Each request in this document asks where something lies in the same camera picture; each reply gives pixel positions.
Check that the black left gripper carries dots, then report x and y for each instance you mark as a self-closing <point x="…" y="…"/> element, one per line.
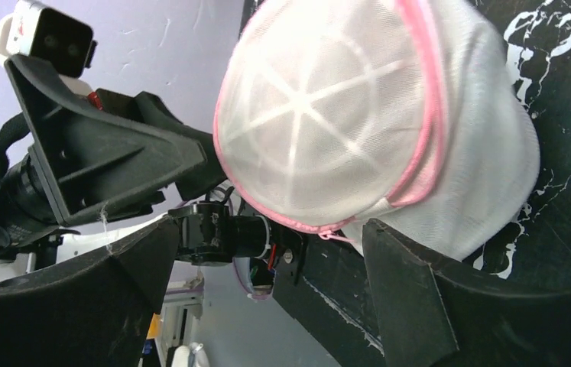
<point x="92" y="310"/>

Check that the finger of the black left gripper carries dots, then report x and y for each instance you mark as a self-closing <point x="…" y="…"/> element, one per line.
<point x="149" y="109"/>

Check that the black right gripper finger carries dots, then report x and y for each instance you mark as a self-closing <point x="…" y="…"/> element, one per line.
<point x="435" y="311"/>

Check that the white round mesh laundry bag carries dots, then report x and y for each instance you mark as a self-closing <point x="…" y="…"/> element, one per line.
<point x="332" y="113"/>

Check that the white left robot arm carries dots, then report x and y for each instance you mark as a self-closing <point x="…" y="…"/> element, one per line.
<point x="214" y="238"/>

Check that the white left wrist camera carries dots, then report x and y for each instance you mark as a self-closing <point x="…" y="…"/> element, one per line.
<point x="34" y="29"/>

